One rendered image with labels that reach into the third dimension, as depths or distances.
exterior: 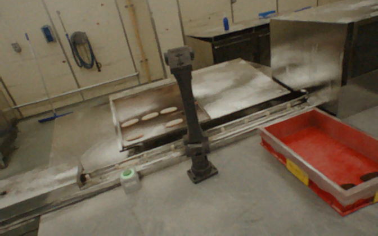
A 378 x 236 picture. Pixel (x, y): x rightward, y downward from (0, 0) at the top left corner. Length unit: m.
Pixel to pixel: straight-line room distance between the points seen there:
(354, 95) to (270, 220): 0.80
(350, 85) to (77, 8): 4.20
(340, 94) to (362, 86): 0.14
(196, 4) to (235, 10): 0.87
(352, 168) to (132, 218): 0.86
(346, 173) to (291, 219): 0.31
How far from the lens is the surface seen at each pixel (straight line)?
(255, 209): 0.93
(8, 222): 1.29
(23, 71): 5.00
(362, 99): 1.48
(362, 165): 1.15
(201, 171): 1.02
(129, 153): 1.34
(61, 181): 1.19
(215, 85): 1.62
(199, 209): 0.95
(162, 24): 4.52
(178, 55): 0.85
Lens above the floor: 1.53
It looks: 27 degrees down
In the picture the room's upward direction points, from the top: 12 degrees counter-clockwise
